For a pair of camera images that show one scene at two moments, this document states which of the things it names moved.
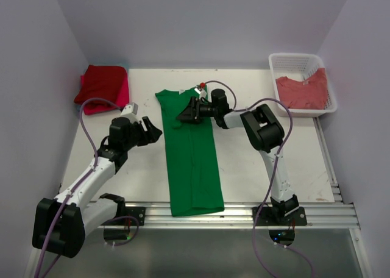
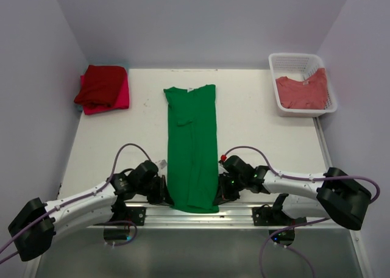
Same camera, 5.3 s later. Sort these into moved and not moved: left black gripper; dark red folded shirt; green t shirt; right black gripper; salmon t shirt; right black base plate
Moved: left black gripper; right black gripper
Not moved: dark red folded shirt; green t shirt; right black base plate; salmon t shirt
